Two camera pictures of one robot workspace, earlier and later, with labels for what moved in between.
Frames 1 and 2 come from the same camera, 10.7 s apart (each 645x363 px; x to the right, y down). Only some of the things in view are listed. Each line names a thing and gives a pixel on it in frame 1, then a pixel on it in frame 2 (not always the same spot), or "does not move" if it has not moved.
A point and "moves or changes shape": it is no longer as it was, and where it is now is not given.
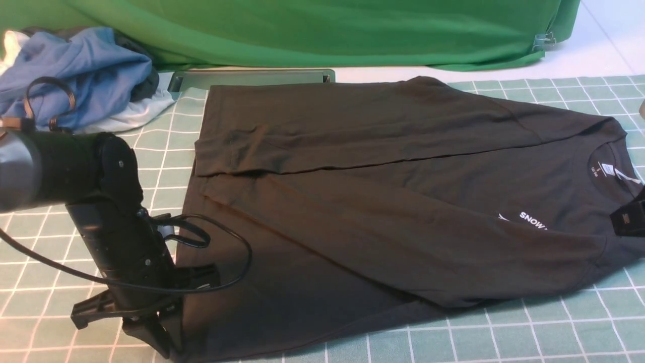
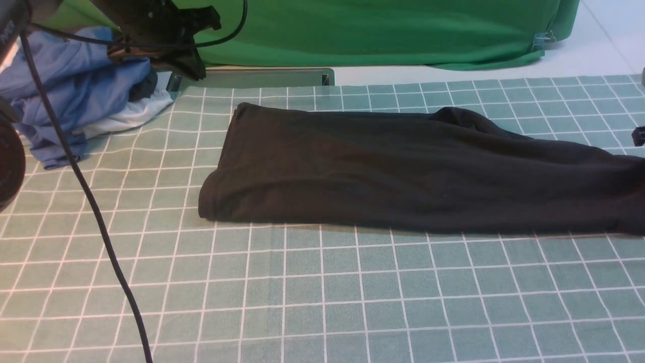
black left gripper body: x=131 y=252 → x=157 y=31
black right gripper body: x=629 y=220 → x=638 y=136
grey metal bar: x=199 y=81 does not move
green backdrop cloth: x=197 y=34 does not move
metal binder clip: x=541 y=40 does not move
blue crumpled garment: x=63 y=83 does not move
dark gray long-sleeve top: x=371 y=204 moves or changes shape
